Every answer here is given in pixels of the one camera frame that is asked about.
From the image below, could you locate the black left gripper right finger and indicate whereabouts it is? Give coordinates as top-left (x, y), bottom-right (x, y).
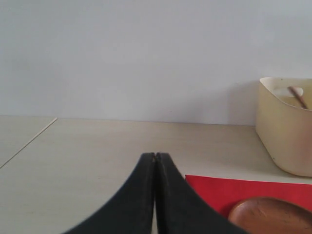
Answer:
top-left (155, 153), bottom-right (245, 234)

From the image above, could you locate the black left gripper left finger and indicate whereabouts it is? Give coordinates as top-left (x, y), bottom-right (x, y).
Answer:
top-left (66, 153), bottom-right (155, 234)

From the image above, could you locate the red table cloth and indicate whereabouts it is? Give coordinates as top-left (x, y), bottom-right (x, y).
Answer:
top-left (185, 175), bottom-right (312, 217)

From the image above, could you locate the brown wooden plate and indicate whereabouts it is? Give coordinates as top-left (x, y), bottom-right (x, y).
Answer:
top-left (228, 197), bottom-right (312, 234)

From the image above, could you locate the brown wooden spoon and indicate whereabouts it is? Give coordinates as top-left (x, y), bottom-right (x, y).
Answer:
top-left (287, 86), bottom-right (309, 110)

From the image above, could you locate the cream plastic bin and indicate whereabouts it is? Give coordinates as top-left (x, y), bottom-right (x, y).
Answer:
top-left (255, 77), bottom-right (312, 177)

